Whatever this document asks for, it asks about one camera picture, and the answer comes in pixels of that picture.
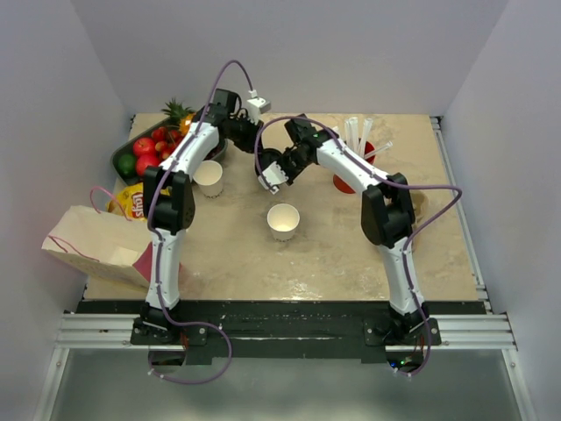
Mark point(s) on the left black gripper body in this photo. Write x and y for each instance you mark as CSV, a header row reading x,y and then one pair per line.
x,y
244,133

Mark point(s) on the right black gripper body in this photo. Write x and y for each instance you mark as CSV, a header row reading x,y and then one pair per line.
x,y
292,164

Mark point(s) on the white paper cup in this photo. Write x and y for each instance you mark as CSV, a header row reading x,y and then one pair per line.
x,y
209,178
283,220

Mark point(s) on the black cup lid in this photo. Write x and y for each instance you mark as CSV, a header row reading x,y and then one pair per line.
x,y
268,156

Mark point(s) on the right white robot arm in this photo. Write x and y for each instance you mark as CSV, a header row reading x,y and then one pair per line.
x,y
386,216

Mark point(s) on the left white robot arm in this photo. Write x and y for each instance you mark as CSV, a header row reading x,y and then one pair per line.
x,y
169,204

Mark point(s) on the grey fruit tray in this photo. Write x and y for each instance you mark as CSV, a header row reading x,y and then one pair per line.
x,y
167,139

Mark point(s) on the red straw holder cup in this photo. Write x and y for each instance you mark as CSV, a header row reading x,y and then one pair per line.
x,y
340,184

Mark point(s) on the white wrapped straws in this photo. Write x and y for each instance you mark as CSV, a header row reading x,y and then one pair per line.
x,y
358,137

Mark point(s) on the red apple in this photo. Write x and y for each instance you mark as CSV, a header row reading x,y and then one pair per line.
x,y
144,162
144,146

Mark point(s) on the green lime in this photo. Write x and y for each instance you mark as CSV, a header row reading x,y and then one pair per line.
x,y
126,165

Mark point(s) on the cardboard cup carrier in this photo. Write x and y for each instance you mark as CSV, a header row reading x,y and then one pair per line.
x,y
420,204

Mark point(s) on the yellow chips bag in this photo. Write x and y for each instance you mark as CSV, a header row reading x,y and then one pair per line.
x,y
128,202

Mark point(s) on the brown paper bag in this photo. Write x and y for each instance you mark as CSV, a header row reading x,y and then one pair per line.
x,y
103,245

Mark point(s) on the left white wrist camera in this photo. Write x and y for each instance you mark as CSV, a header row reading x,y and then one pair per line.
x,y
256,106

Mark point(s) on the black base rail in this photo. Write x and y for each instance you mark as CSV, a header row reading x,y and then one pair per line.
x,y
275,330

